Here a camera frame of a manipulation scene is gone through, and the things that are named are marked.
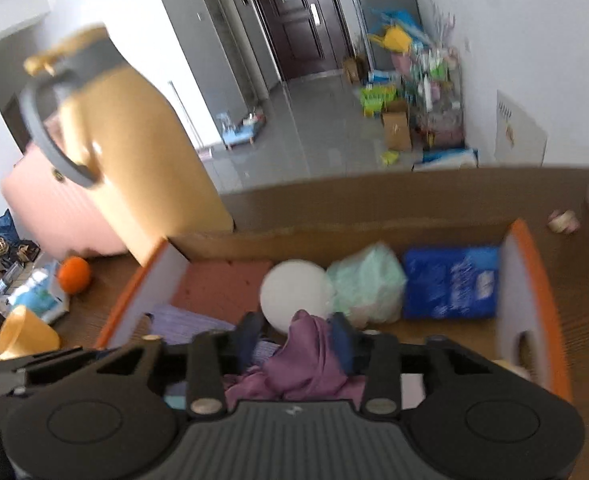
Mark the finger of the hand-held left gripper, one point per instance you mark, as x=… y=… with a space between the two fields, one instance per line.
x=39 y=362

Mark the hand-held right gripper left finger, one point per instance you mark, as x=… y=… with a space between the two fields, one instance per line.
x=249 y=332

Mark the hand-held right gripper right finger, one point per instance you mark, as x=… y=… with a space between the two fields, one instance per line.
x=342 y=340

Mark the purple satin cloth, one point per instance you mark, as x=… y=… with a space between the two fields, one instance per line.
x=304 y=360

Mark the brown layered sponge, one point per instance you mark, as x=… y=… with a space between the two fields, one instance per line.
x=219 y=285

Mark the white ball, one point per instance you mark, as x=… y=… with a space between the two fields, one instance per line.
x=297 y=295

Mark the purple towel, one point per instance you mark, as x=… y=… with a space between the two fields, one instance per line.
x=189 y=322

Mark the blue packet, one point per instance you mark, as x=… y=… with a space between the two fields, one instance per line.
x=452 y=282

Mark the red cardboard box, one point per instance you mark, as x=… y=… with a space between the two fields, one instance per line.
x=529 y=280

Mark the yellow mug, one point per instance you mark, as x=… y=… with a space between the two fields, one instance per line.
x=22 y=337

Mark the blue white tissue pack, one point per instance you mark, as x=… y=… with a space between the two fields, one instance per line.
x=39 y=295

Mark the orange fruit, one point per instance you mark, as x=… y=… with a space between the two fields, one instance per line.
x=74 y=275

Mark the pink suitcase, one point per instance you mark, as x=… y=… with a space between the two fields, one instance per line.
x=49 y=210

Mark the small blue stool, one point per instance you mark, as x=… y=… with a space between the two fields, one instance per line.
x=242 y=132

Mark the yellow thermos jug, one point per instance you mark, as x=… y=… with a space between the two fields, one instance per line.
x=139 y=160

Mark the blue white package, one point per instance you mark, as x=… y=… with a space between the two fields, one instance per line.
x=447 y=159
x=384 y=77

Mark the green plastic stool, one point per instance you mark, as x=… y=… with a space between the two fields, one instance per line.
x=377 y=100

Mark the clear storage rack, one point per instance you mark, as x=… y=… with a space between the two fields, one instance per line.
x=437 y=95

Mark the small cardboard box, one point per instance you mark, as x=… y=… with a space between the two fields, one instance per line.
x=354 y=67

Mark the white board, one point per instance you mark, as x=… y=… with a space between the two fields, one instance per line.
x=519 y=130

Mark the pink plastic bucket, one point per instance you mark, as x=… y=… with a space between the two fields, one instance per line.
x=399 y=65

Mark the yellow watering can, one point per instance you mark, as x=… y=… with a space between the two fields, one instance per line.
x=394 y=37

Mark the grey interior door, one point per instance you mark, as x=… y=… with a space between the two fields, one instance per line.
x=224 y=25

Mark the dark brown entrance door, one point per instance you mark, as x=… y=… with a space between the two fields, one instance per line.
x=289 y=15

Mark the blue plastic bag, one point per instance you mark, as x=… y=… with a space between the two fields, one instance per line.
x=399 y=16

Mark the pale dried plant sprigs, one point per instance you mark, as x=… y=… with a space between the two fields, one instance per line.
x=444 y=20

